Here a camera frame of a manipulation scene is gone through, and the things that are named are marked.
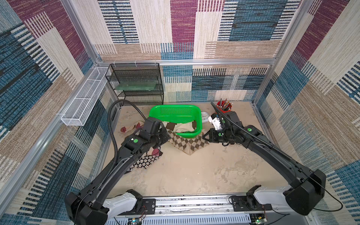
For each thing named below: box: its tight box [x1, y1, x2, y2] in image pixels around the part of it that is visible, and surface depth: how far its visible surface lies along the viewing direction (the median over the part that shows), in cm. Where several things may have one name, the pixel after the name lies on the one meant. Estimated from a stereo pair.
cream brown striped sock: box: [162, 120, 198, 133], surface depth 107 cm
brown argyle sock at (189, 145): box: [167, 130, 210, 156], surface depth 79 cm
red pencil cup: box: [216, 97, 234, 113], surface depth 103 cm
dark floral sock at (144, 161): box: [124, 151, 164, 174], surface depth 89 cm
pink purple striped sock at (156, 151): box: [151, 148, 164, 157], surface depth 93 cm
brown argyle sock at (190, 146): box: [167, 130, 199, 156], surface depth 79 cm
